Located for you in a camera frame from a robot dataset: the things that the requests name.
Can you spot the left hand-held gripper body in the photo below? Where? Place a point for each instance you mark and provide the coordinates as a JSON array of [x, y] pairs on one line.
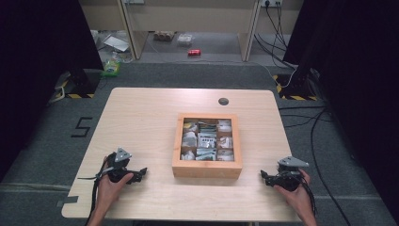
[[119, 163]]

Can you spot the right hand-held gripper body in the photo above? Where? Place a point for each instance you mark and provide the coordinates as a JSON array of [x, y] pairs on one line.
[[290, 179]]

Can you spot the wooden box with glass lid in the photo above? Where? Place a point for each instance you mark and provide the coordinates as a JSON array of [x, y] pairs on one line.
[[207, 169]]

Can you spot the group of small tea packets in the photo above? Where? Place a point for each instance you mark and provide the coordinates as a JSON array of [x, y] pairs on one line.
[[207, 140]]

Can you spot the person's right hand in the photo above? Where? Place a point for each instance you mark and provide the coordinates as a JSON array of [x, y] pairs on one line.
[[296, 197]]

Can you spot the person's left hand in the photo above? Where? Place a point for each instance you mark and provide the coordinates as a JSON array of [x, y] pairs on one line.
[[109, 190]]

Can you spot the grey round table grommet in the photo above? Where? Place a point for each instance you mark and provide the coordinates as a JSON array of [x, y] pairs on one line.
[[223, 101]]

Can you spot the black stand base striped tape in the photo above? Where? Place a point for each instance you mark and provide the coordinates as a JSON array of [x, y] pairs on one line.
[[80, 83], [298, 86]]

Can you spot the green plastic packet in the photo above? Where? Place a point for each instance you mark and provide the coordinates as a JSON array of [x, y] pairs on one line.
[[111, 67]]

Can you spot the black curtain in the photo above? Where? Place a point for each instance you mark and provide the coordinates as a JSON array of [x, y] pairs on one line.
[[37, 72], [360, 78]]

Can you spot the red can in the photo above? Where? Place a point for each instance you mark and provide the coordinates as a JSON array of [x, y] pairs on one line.
[[194, 52]]

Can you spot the brown egg carton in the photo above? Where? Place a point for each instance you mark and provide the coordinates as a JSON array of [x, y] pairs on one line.
[[163, 35]]

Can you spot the clear plastic container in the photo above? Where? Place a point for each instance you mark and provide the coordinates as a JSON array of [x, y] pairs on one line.
[[184, 39]]

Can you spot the white wall socket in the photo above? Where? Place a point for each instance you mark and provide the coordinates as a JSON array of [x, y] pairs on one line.
[[271, 3]]

